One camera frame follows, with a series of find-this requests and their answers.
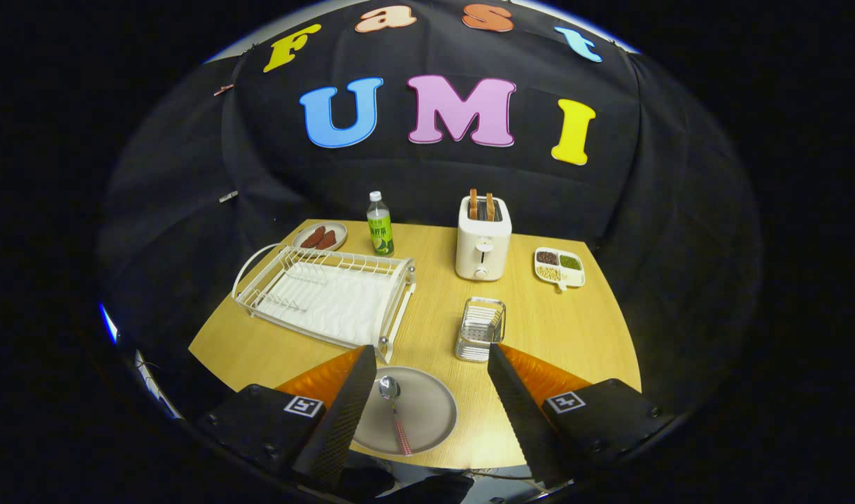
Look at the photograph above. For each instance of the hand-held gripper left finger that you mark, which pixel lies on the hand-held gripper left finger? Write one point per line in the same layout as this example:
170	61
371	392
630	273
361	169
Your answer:
347	420

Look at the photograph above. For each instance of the red clip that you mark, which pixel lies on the red clip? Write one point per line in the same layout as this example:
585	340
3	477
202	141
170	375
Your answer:
223	89

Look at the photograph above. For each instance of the black backdrop cloth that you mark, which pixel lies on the black backdrop cloth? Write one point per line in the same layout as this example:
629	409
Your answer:
413	168

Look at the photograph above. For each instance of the green label drink bottle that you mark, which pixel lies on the green label drink bottle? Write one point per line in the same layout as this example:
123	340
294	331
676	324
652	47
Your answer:
380	227

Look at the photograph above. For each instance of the small grey plate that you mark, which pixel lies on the small grey plate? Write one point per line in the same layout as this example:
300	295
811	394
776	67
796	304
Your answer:
340	229

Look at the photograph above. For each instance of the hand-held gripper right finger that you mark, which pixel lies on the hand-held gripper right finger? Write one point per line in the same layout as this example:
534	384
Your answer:
518	420

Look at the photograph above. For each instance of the white clip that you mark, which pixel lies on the white clip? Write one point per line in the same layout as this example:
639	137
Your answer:
228	197

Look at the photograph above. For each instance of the grey round plate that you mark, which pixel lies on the grey round plate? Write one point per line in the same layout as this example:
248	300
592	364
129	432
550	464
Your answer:
427	409

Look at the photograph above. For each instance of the white toaster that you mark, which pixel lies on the white toaster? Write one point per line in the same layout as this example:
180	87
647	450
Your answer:
482	245

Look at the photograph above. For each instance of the red meat piece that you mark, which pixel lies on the red meat piece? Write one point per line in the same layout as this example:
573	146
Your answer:
327	241
313	236

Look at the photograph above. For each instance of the white divided snack dish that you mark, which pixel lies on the white divided snack dish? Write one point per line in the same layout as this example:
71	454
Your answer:
559	267

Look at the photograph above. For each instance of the toast slice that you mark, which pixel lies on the toast slice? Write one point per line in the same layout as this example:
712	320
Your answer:
490	206
473	203

